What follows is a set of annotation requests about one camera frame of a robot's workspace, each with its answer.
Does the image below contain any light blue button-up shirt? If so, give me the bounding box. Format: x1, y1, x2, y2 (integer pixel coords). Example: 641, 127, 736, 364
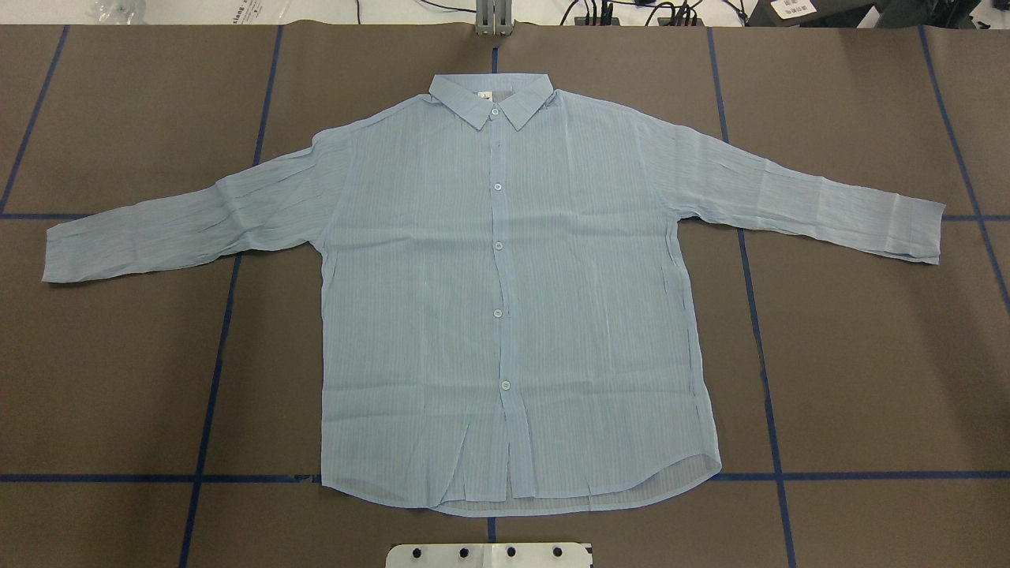
43, 74, 945, 517

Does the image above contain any clear plastic bag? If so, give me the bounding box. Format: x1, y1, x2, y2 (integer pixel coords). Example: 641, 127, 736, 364
87, 0, 147, 25

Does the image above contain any aluminium frame post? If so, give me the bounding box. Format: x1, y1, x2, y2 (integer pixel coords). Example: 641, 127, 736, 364
475, 0, 514, 37

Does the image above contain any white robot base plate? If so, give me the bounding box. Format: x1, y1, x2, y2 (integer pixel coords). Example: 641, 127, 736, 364
385, 542, 594, 567

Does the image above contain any black cable bundle with plugs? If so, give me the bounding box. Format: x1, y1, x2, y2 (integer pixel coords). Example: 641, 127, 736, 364
560, 0, 746, 28

